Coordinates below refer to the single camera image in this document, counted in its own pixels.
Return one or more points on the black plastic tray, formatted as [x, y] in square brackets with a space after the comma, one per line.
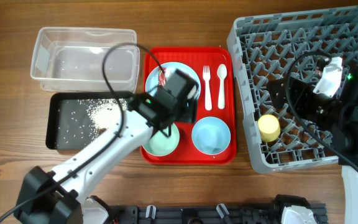
[51, 136]

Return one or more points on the white plastic spoon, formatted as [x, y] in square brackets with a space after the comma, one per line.
[222, 74]

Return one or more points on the grey dishwasher rack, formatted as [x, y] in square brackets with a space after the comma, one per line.
[262, 49]

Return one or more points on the red serving tray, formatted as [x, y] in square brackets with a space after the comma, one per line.
[196, 58]

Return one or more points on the yellow cup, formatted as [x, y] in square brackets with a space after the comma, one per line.
[269, 128]

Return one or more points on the light blue bowl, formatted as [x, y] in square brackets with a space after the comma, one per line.
[211, 136]

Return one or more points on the white plastic fork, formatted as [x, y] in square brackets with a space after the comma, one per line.
[206, 78]

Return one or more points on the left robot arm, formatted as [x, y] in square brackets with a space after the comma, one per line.
[59, 196]

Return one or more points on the white napkin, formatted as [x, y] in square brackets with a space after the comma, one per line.
[192, 93]

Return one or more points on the light blue plate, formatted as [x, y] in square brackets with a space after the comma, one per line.
[152, 79]

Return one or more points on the red snack wrapper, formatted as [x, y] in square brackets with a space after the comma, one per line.
[161, 77]

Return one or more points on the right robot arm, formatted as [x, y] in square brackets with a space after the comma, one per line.
[334, 112]

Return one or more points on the green bowl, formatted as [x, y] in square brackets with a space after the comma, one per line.
[160, 145]

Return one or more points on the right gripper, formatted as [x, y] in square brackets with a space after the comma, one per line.
[275, 90]

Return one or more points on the rice and food scraps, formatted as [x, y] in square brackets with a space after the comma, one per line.
[85, 120]

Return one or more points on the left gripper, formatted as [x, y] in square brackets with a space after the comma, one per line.
[190, 111]

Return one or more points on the clear plastic bin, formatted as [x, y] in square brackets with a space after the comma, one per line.
[85, 59]

